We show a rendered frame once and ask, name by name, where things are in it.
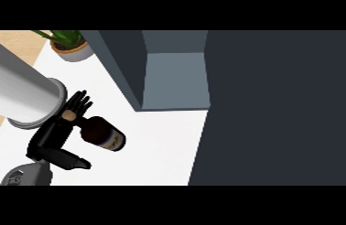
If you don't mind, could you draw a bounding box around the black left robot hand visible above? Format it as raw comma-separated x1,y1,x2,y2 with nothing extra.
23,90,94,171

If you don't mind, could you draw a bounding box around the dark wine bottle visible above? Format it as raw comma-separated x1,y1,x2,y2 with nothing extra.
60,109,127,152

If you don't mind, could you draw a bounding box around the grey open cabinet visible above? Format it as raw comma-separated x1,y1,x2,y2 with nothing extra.
79,30,213,113

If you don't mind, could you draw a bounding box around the dark grey cabinet door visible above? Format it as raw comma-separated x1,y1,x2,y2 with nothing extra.
187,30,346,187

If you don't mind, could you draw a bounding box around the potted green plant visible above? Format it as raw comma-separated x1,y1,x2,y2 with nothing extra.
31,30,94,63

